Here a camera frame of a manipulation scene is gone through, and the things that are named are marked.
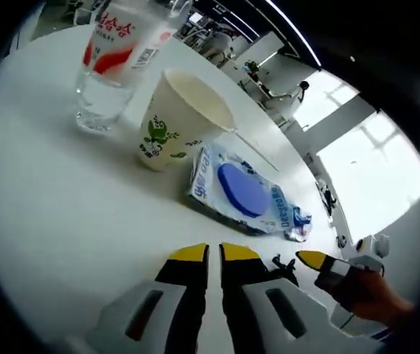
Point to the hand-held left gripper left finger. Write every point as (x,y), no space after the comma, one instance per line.
(184,295)

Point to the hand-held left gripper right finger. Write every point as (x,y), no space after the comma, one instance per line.
(243,295)

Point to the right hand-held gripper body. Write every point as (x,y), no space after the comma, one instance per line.
(374,258)

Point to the wet wipes pack blue lid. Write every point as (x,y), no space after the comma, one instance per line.
(239,184)

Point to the white paper cup green print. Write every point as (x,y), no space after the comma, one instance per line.
(158,140)

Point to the clear plastic bottle red label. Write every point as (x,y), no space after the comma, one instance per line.
(110,44)

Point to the person's right hand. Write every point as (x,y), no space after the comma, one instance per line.
(379,302)

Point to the bright window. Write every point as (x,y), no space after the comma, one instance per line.
(372,177)

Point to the white table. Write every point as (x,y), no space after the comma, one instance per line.
(48,184)

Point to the potted green plant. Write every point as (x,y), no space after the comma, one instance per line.
(252,67)

